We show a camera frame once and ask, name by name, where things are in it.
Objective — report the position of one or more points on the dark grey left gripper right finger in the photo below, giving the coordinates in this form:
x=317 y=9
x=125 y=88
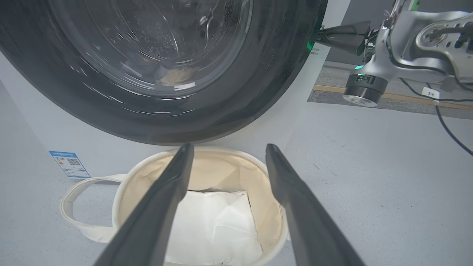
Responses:
x=303 y=214

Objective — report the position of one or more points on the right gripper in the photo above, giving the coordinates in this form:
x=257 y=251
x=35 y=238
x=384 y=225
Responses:
x=402 y=37

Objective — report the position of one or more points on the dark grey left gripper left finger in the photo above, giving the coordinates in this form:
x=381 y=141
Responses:
x=155 y=214

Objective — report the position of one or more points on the black round glass washer door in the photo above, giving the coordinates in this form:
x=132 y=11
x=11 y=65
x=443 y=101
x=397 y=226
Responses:
x=240 y=111

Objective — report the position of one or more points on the white pad in basket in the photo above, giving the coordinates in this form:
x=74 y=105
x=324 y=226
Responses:
x=221 y=229

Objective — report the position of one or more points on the white washing machine body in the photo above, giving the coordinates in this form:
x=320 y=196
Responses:
x=111 y=147

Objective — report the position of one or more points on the cream canvas laundry basket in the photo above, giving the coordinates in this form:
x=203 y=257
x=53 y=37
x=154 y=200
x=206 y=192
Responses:
x=221 y=170

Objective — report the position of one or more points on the yellow floor strip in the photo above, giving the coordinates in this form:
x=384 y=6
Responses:
x=332 y=88

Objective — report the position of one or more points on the blue energy label sticker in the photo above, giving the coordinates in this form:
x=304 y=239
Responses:
x=70 y=164

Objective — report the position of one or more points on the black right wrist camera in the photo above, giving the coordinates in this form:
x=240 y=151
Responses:
x=364 y=90

